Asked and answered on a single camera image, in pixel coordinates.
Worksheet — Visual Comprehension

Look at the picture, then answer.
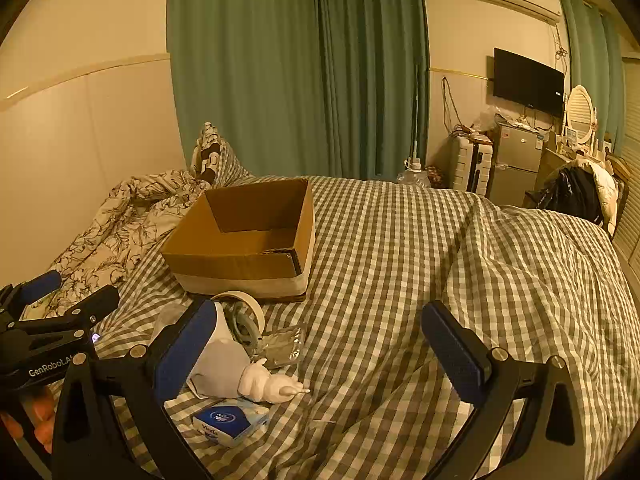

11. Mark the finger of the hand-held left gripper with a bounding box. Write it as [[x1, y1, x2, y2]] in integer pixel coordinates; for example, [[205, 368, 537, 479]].
[[20, 284, 121, 333], [0, 270, 63, 311]]

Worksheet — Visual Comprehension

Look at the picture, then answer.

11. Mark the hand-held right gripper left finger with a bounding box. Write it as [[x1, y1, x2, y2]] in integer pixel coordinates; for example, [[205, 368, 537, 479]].
[[51, 298, 219, 480]]

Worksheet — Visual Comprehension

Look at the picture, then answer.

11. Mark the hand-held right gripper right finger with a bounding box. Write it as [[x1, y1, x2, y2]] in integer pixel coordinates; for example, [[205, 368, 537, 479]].
[[421, 301, 587, 480]]

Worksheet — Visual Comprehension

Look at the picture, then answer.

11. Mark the white face mask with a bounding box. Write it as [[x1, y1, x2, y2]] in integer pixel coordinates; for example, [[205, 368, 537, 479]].
[[187, 302, 253, 400]]

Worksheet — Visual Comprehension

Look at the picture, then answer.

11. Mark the roll of tape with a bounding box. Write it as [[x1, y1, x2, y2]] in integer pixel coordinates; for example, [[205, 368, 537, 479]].
[[212, 290, 266, 348]]

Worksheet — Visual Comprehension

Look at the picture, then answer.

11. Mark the blue tissue packet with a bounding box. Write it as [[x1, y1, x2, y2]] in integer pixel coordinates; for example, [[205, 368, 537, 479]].
[[191, 398, 271, 449]]

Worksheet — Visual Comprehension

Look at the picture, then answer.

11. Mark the white figurine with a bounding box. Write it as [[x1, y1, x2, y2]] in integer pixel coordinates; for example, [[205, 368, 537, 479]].
[[238, 358, 311, 404]]

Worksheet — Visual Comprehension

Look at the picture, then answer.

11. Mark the clear foil wrapper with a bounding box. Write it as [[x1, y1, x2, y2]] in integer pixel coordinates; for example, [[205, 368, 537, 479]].
[[261, 323, 307, 369]]

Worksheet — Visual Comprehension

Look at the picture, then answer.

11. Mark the cardboard box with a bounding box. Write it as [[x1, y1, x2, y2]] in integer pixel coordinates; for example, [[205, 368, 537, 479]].
[[160, 178, 317, 304]]

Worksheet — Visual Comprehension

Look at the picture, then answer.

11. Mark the person's left hand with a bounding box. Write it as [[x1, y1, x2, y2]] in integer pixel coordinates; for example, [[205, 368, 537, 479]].
[[0, 387, 57, 456]]

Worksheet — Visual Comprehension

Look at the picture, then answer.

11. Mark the checkered bed cover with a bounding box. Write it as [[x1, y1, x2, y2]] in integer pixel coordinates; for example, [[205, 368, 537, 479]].
[[47, 147, 640, 480]]

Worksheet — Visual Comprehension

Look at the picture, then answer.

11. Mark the floral leaf-print quilt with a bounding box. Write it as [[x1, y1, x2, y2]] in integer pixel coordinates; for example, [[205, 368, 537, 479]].
[[30, 121, 223, 318]]

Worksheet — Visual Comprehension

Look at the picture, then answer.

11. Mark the clear plastic water jug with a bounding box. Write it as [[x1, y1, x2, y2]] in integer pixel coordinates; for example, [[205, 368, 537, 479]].
[[397, 157, 432, 189]]

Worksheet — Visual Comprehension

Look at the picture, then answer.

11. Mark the checkered pillow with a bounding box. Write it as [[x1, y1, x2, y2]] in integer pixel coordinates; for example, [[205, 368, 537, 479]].
[[192, 130, 256, 188]]

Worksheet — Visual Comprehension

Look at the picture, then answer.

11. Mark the white suitcase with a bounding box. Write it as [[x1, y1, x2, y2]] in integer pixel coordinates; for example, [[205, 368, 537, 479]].
[[447, 134, 493, 197]]

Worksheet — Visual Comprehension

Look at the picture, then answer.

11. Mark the black jacket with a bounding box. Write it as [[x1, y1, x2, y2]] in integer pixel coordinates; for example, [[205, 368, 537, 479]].
[[535, 164, 607, 226]]

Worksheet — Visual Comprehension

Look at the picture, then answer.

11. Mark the small grey refrigerator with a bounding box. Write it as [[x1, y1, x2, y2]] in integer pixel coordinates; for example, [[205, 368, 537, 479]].
[[487, 123, 543, 208]]

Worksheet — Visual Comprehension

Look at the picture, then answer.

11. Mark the white jacket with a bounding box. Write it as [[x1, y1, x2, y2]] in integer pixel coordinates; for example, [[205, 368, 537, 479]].
[[582, 159, 620, 238]]

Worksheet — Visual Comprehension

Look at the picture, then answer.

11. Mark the oval white vanity mirror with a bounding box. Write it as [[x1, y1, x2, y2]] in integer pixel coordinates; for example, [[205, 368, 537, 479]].
[[564, 85, 599, 155]]

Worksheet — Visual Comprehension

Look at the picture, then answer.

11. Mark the narrow green curtain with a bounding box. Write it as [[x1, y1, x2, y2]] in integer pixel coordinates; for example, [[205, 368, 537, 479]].
[[559, 0, 626, 158]]

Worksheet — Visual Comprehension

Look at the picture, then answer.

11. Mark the black wall television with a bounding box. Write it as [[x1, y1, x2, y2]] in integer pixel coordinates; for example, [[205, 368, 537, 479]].
[[493, 47, 566, 118]]

